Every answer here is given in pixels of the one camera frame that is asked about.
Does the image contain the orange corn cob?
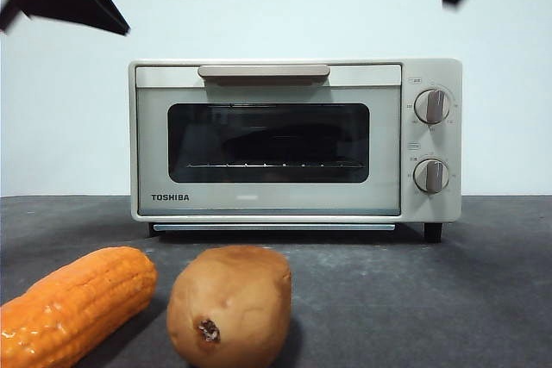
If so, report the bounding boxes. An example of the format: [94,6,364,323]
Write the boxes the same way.
[0,246,159,368]

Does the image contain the cream Toshiba toaster oven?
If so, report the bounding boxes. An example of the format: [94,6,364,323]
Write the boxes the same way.
[128,57,463,243]

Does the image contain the cream timer knob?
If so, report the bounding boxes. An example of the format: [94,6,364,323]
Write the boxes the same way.
[412,158,450,195]

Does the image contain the metal wire oven rack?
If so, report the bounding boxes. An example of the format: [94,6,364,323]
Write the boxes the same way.
[185,162,363,170]

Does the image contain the glass oven door with handle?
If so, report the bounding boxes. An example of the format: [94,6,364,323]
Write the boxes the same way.
[135,64,403,217]

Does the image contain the brown potato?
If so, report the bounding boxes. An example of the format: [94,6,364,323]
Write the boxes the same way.
[166,245,293,368]

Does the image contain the dark purple eggplant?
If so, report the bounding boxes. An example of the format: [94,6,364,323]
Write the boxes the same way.
[223,124,353,159]

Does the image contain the cream temperature knob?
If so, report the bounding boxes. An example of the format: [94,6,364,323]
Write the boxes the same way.
[413,88,453,125]

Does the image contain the silver crumb tray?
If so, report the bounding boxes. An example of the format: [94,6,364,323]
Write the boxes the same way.
[150,223,397,232]

